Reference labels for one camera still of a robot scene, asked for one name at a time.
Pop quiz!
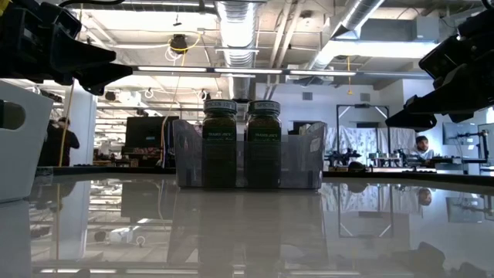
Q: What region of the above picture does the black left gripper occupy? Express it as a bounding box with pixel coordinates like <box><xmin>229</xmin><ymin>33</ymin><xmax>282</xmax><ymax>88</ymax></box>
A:
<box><xmin>0</xmin><ymin>0</ymin><xmax>134</xmax><ymax>96</ymax></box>

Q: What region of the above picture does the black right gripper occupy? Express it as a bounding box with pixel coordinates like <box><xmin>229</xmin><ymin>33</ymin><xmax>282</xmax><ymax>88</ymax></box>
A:
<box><xmin>385</xmin><ymin>5</ymin><xmax>494</xmax><ymax>132</ymax></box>

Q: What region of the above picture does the glass oregano jar green label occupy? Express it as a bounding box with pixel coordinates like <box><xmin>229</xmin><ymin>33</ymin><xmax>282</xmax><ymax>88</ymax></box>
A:
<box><xmin>246</xmin><ymin>100</ymin><xmax>283</xmax><ymax>189</ymax></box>
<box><xmin>201</xmin><ymin>99</ymin><xmax>239</xmax><ymax>189</ymax></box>

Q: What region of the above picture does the computer monitor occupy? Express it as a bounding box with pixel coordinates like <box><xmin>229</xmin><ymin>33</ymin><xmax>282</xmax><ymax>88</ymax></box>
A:
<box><xmin>442</xmin><ymin>122</ymin><xmax>478</xmax><ymax>146</ymax></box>

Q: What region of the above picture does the person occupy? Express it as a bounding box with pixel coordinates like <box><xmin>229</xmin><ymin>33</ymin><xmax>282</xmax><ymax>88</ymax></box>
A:
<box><xmin>411</xmin><ymin>134</ymin><xmax>435</xmax><ymax>161</ymax></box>
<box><xmin>38</xmin><ymin>117</ymin><xmax>81</xmax><ymax>168</ymax></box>

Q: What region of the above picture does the white building column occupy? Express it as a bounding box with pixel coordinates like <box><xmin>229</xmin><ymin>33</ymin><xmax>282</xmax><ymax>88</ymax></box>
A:
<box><xmin>63</xmin><ymin>94</ymin><xmax>97</xmax><ymax>167</ymax></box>

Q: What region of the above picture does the white patterned curtain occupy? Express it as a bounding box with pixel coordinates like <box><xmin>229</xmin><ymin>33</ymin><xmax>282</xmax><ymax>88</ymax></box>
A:
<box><xmin>326</xmin><ymin>125</ymin><xmax>418</xmax><ymax>155</ymax></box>

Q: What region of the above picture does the large black screen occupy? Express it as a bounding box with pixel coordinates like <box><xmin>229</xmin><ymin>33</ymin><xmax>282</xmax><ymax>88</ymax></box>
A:
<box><xmin>123</xmin><ymin>115</ymin><xmax>181</xmax><ymax>155</ymax></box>

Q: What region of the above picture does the white plastic bin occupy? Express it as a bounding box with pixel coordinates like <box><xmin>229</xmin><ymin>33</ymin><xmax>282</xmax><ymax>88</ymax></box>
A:
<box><xmin>0</xmin><ymin>79</ymin><xmax>54</xmax><ymax>204</ymax></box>

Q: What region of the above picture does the grey translucent plastic bin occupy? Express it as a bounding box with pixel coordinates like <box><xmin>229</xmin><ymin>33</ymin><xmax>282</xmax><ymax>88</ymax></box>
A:
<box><xmin>172</xmin><ymin>118</ymin><xmax>328</xmax><ymax>190</ymax></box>

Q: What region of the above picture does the long ceiling light strip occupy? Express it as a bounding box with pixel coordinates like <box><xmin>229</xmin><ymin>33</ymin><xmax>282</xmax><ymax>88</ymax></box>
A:
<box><xmin>130</xmin><ymin>64</ymin><xmax>358</xmax><ymax>77</ymax></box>

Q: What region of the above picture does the black metal workstation frame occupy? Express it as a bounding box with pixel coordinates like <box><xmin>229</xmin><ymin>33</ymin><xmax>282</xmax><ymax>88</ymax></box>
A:
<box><xmin>335</xmin><ymin>103</ymin><xmax>391</xmax><ymax>171</ymax></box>

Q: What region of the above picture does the long yellow cable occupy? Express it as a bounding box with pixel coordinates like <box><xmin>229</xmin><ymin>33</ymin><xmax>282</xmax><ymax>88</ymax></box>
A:
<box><xmin>56</xmin><ymin>83</ymin><xmax>76</xmax><ymax>168</ymax></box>

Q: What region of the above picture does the black ceiling camera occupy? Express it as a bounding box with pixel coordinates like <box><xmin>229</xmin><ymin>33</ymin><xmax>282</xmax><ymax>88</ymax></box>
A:
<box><xmin>169</xmin><ymin>33</ymin><xmax>189</xmax><ymax>54</ymax></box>

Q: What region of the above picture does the black metal table frame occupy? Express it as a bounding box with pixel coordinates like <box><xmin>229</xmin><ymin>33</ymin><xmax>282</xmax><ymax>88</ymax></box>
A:
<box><xmin>36</xmin><ymin>164</ymin><xmax>494</xmax><ymax>186</ymax></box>

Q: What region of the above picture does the silver ceiling air duct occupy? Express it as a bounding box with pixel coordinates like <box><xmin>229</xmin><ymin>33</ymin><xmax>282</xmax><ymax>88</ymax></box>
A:
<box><xmin>215</xmin><ymin>0</ymin><xmax>258</xmax><ymax>101</ymax></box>

